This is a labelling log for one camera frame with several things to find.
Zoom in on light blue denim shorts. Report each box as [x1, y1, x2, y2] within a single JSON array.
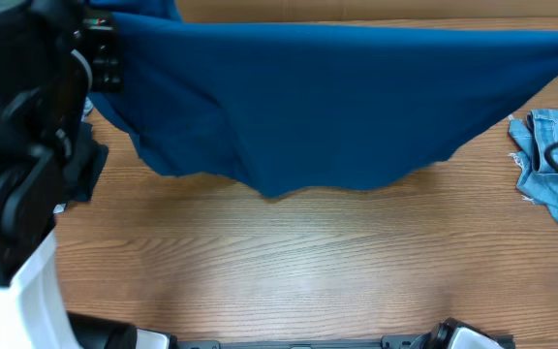
[[508, 109, 558, 223]]

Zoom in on teal blue shirt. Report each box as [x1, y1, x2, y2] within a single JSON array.
[[91, 1, 558, 197]]

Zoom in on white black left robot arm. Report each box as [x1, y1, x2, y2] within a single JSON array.
[[0, 1, 177, 348]]

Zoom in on light grey folded towel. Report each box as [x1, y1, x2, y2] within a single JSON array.
[[53, 98, 94, 214]]

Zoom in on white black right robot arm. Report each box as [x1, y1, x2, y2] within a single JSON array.
[[409, 318, 503, 349]]

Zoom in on folded black garment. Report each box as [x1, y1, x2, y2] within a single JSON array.
[[63, 122, 109, 204]]

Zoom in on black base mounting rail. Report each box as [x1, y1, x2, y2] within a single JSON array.
[[174, 334, 425, 349]]

